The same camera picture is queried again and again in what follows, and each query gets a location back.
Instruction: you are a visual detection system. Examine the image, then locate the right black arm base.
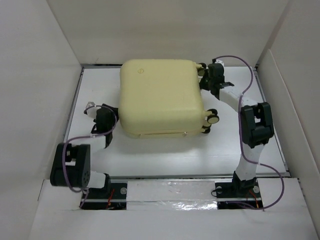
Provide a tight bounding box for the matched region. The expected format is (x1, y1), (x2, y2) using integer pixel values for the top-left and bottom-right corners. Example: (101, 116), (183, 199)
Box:
(211, 181), (264, 210)

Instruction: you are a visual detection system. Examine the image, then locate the silver aluminium rail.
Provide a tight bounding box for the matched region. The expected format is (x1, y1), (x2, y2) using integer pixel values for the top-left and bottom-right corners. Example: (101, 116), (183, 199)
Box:
(110, 175), (233, 181)

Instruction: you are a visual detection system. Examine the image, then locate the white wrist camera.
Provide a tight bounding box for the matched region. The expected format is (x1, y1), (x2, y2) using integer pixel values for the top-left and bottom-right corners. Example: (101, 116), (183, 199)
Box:
(212, 58), (225, 67)
(84, 101), (98, 119)

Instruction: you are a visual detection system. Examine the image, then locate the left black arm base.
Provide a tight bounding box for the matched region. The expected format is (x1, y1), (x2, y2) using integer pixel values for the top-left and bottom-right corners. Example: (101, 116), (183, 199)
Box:
(79, 182), (128, 211)

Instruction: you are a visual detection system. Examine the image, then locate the yellow hard-shell suitcase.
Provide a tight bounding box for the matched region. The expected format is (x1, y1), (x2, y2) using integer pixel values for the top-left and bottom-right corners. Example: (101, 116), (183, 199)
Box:
(118, 59), (220, 138)

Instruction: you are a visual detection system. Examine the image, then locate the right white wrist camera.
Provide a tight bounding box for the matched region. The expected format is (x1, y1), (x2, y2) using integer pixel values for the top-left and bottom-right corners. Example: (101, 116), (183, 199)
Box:
(212, 58), (225, 67)

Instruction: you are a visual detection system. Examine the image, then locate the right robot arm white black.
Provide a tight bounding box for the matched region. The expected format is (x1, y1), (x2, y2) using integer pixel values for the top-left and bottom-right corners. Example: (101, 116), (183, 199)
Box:
(198, 61), (274, 199)

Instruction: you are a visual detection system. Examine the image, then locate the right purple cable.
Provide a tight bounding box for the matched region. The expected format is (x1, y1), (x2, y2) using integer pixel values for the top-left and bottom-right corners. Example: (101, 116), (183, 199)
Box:
(217, 54), (286, 210)

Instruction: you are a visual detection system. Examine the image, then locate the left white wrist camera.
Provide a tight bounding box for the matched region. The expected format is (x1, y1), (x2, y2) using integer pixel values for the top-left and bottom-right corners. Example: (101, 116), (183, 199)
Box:
(84, 101), (98, 119)

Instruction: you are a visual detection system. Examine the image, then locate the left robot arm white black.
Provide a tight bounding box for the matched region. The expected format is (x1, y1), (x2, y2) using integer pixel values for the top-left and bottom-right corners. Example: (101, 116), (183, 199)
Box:
(49, 102), (119, 199)

